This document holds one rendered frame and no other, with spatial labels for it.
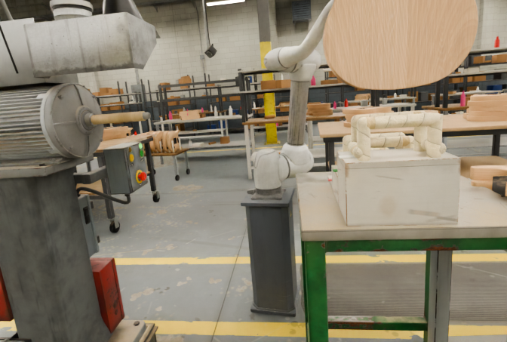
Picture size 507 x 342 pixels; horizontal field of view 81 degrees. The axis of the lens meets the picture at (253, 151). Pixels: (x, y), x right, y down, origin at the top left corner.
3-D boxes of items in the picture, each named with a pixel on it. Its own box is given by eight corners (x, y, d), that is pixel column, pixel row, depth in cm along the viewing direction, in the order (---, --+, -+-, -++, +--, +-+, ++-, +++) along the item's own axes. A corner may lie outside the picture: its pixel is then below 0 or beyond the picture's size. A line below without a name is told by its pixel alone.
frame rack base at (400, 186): (346, 227, 78) (345, 163, 75) (337, 205, 93) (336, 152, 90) (459, 224, 74) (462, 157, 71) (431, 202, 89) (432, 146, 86)
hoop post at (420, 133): (416, 152, 81) (417, 117, 79) (411, 149, 84) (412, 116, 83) (428, 151, 81) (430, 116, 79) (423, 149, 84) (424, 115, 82)
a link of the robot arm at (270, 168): (250, 185, 180) (247, 149, 176) (275, 179, 188) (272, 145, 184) (263, 192, 166) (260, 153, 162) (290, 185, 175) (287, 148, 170)
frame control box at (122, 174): (73, 214, 125) (61, 153, 120) (104, 196, 145) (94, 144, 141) (128, 211, 122) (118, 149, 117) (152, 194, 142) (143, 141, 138)
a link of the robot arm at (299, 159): (273, 174, 189) (300, 167, 200) (288, 184, 176) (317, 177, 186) (279, 45, 162) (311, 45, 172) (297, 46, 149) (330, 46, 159)
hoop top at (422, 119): (357, 130, 74) (358, 118, 74) (355, 129, 77) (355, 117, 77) (444, 125, 71) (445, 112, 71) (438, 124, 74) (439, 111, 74)
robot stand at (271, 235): (259, 284, 207) (252, 187, 194) (299, 287, 200) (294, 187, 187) (250, 312, 181) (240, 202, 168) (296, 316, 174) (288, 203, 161)
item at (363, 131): (358, 161, 76) (358, 124, 74) (356, 158, 79) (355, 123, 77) (372, 161, 75) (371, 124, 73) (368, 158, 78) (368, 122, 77)
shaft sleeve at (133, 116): (90, 123, 99) (90, 114, 99) (96, 124, 102) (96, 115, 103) (141, 119, 97) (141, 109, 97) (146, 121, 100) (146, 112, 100)
